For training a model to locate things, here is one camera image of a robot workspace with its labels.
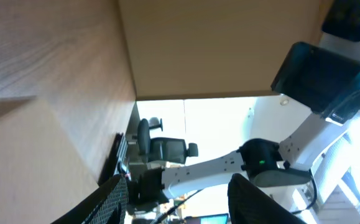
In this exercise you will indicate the black office chair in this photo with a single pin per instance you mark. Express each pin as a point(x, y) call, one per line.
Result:
point(160, 148)

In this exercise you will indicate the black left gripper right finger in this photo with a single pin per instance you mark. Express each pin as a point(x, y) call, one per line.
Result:
point(247, 204)

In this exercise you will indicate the laptop screen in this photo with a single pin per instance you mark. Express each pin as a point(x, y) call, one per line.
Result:
point(208, 219)

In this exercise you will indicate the brown cardboard box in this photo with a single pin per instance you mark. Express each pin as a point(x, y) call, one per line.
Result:
point(214, 48)

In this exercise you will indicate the black aluminium frame rail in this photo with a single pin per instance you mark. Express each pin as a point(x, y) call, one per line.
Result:
point(116, 162)

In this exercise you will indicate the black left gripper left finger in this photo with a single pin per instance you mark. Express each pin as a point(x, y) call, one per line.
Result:
point(107, 204)

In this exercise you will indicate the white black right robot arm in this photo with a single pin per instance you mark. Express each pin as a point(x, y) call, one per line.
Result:
point(326, 79)

